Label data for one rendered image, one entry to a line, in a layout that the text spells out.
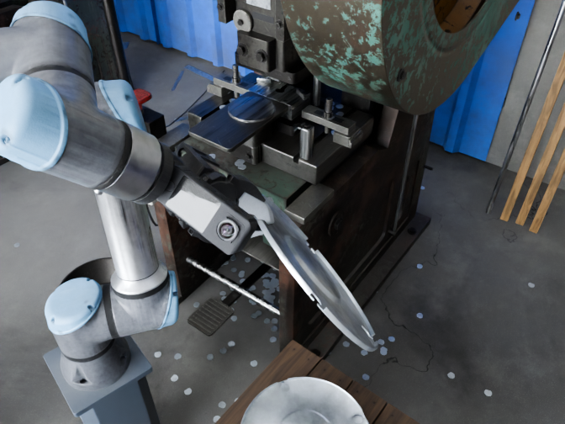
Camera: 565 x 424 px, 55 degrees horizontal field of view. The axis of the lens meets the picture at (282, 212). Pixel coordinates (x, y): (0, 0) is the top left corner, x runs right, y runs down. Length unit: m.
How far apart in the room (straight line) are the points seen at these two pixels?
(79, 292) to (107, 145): 0.68
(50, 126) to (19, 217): 2.02
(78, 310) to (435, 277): 1.37
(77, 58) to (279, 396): 0.95
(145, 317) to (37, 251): 1.22
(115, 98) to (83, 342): 0.51
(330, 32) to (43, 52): 0.47
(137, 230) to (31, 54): 0.55
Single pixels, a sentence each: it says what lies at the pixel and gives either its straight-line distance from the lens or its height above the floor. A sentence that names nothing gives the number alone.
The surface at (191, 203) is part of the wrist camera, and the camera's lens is 0.59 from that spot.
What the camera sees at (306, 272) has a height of 0.98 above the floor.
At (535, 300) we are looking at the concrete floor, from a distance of 2.17.
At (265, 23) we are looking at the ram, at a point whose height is 1.00.
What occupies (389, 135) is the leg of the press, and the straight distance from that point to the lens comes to 1.66.
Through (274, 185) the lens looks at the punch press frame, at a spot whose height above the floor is 0.64.
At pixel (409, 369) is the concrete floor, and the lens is 1.85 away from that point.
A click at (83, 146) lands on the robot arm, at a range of 0.52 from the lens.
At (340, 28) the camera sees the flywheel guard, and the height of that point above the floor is 1.19.
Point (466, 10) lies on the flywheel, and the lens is 1.35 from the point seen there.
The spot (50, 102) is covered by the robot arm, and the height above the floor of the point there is 1.29.
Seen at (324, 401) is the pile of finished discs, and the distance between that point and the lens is 1.32.
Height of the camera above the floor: 1.53
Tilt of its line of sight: 42 degrees down
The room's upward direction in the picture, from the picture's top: straight up
